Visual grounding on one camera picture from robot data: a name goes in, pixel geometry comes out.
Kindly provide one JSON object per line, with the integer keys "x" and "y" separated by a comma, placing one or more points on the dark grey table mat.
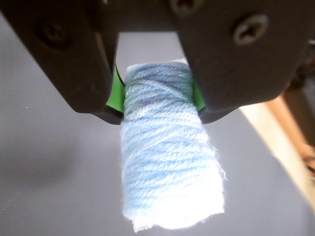
{"x": 49, "y": 172}

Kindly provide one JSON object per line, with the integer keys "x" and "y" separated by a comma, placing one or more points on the light blue yarn-wrapped block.
{"x": 167, "y": 159}

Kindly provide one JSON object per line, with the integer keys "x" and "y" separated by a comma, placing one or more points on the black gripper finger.
{"x": 241, "y": 66}
{"x": 61, "y": 56}

